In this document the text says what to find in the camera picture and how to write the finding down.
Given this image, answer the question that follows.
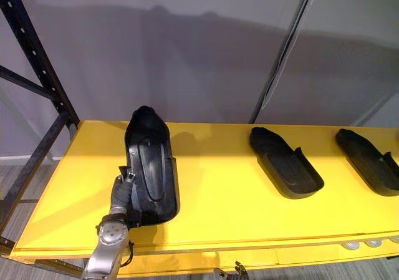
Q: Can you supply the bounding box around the black metal rack frame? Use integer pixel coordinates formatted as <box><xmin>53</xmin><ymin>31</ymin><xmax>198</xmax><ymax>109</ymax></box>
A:
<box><xmin>0</xmin><ymin>0</ymin><xmax>80</xmax><ymax>246</ymax></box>

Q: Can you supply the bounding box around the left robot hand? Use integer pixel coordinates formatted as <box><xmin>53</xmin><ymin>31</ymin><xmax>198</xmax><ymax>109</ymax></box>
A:
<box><xmin>110</xmin><ymin>143</ymin><xmax>142</xmax><ymax>210</ymax></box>

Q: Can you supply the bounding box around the grey partition edge strip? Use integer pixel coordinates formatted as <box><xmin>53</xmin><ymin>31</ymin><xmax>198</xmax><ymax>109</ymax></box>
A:
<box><xmin>249</xmin><ymin>0</ymin><xmax>322</xmax><ymax>125</ymax></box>

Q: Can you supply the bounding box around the black plastic housing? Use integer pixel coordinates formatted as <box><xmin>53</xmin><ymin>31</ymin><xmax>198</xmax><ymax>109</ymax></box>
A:
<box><xmin>118</xmin><ymin>105</ymin><xmax>181</xmax><ymax>229</ymax></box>
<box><xmin>249</xmin><ymin>126</ymin><xmax>325</xmax><ymax>200</ymax></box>
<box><xmin>335</xmin><ymin>128</ymin><xmax>399</xmax><ymax>197</ymax></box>

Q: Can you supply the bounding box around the yellow shelf board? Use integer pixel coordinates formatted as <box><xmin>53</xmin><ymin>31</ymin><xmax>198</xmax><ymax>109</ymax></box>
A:
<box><xmin>8</xmin><ymin>120</ymin><xmax>399</xmax><ymax>278</ymax></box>

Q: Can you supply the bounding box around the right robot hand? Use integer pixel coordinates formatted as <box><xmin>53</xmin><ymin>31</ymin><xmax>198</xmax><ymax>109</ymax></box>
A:
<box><xmin>213</xmin><ymin>260</ymin><xmax>250</xmax><ymax>280</ymax></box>

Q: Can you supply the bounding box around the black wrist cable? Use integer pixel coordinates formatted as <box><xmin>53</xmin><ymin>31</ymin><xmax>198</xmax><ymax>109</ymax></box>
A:
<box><xmin>119</xmin><ymin>239</ymin><xmax>135</xmax><ymax>269</ymax></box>

